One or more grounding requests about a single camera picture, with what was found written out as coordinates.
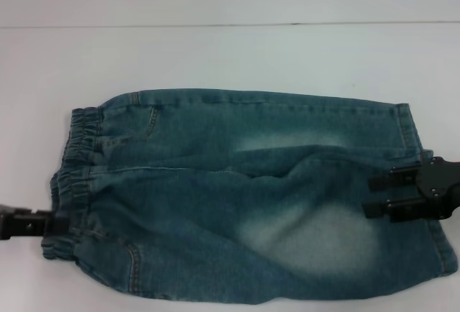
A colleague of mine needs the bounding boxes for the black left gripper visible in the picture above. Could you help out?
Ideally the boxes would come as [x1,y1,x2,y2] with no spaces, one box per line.
[0,203,68,237]

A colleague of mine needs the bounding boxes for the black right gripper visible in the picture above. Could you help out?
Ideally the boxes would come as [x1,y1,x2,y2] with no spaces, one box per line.
[363,156,460,224]

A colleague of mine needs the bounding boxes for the blue denim shorts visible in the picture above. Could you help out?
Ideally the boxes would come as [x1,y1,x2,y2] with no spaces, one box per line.
[40,88,454,312]

